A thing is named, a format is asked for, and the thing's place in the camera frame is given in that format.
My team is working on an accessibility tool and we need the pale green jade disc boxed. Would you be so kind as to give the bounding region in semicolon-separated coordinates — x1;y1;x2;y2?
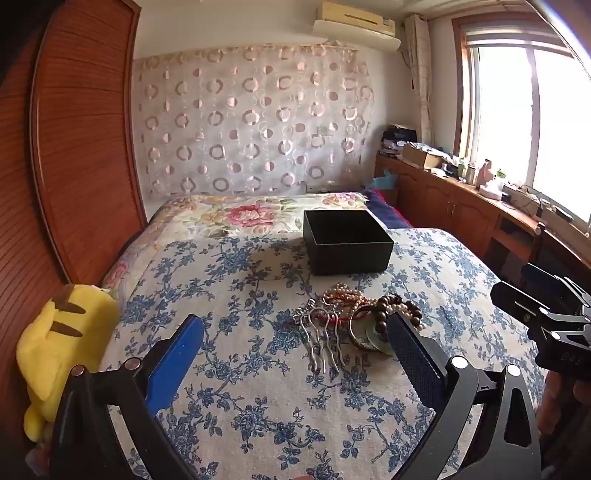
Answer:
364;329;395;357

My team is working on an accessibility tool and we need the tied window curtain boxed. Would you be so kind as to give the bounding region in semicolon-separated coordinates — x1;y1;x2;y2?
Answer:
404;15;435;144

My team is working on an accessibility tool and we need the yellow plush toy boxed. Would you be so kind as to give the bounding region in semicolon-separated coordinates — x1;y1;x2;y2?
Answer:
16;284;122;441

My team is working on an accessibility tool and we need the white power strip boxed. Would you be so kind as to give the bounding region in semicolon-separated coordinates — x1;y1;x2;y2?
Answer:
502;185;555;214

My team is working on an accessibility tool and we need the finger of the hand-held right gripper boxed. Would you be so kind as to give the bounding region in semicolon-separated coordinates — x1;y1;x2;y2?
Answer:
490;280;591;344
522;262;591;320

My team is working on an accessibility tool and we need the open cardboard box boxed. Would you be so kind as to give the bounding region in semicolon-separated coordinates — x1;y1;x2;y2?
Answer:
401;143;446;169

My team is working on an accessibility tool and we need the wooden cabinet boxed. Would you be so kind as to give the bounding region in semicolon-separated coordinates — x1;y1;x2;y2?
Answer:
374;152;591;287

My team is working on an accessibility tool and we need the dark blue pillow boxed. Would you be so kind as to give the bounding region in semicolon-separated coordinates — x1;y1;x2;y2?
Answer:
360;187;414;229

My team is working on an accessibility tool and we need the white air conditioner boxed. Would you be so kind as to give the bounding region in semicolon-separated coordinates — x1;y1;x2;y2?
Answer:
313;1;402;51

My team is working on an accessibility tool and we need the pile of clutter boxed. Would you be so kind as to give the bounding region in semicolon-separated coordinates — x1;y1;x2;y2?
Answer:
381;124;419;155

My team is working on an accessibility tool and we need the blue floral bedsheet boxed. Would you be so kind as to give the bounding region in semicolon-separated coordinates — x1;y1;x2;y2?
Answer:
99;228;548;480

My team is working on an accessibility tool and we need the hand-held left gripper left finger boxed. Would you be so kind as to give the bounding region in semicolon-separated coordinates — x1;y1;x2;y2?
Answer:
48;315;206;480

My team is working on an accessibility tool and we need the small pearl necklace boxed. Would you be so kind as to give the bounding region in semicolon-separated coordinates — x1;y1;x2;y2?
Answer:
321;284;365;305

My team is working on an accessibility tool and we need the pink floral quilt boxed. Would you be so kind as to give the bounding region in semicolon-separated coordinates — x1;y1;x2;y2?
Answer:
102;193;370;287

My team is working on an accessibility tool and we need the dark wooden bead bracelet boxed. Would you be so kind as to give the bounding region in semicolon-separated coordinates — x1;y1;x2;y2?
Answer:
375;294;423;337

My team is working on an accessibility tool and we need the window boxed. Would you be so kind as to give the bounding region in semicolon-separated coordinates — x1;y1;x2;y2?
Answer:
455;18;591;227

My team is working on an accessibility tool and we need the circle-patterned sheer curtain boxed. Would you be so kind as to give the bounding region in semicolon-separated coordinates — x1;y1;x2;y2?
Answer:
133;44;375;197

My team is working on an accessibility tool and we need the red cord bracelet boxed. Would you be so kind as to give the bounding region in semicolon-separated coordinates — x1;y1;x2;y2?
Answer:
323;295;375;328

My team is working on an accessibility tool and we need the large pearl necklace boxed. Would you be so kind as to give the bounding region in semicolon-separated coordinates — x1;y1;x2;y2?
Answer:
397;302;428;332

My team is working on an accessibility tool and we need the person's right hand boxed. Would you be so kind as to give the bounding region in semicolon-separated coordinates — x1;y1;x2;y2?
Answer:
539;370;591;438

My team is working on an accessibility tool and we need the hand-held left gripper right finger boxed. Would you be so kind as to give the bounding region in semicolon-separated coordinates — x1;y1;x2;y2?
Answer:
387;314;543;480

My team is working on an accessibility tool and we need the silver hair comb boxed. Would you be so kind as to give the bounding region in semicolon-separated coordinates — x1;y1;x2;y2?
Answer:
292;305;345;374

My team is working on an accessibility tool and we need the black cardboard box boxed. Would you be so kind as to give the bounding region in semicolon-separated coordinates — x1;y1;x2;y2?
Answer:
302;210;395;276

